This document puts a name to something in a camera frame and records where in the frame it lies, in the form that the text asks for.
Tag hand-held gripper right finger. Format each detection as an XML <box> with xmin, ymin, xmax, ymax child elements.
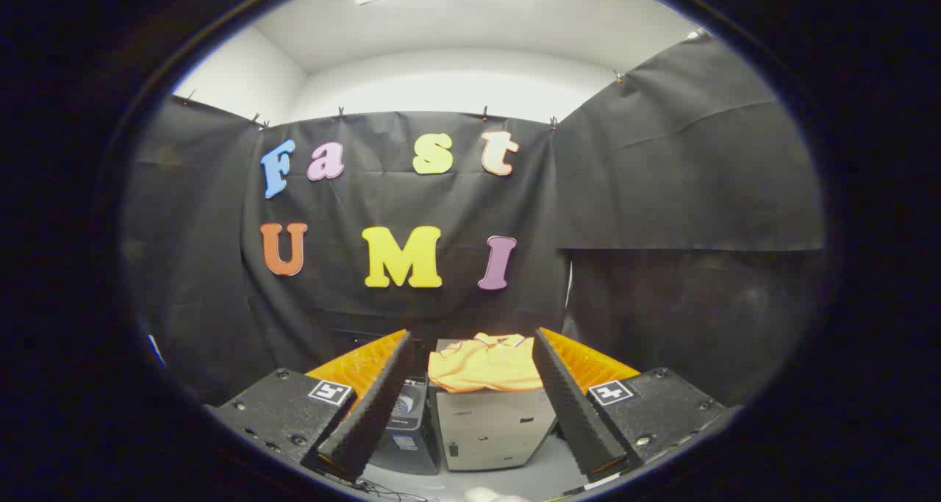
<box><xmin>533</xmin><ymin>327</ymin><xmax>740</xmax><ymax>482</ymax></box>

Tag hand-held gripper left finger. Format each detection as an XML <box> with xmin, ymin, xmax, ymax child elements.
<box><xmin>206</xmin><ymin>330</ymin><xmax>414</xmax><ymax>482</ymax></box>

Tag small grey washing machine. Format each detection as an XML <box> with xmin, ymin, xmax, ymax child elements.
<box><xmin>368</xmin><ymin>376</ymin><xmax>443</xmax><ymax>476</ymax></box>

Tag orange polo shirt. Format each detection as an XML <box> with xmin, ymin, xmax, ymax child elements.
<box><xmin>428</xmin><ymin>332</ymin><xmax>545</xmax><ymax>394</ymax></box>

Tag grey metal cabinet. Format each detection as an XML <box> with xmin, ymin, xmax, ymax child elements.
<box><xmin>434</xmin><ymin>338</ymin><xmax>557</xmax><ymax>473</ymax></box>

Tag black backdrop cloth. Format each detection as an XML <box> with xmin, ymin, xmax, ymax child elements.
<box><xmin>124</xmin><ymin>35</ymin><xmax>828</xmax><ymax>407</ymax></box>

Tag row of small cloth clips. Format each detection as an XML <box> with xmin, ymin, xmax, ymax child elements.
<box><xmin>184</xmin><ymin>68</ymin><xmax>626</xmax><ymax>129</ymax></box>

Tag thin black cables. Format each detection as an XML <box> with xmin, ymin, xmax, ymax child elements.
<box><xmin>323</xmin><ymin>473</ymin><xmax>434</xmax><ymax>502</ymax></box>

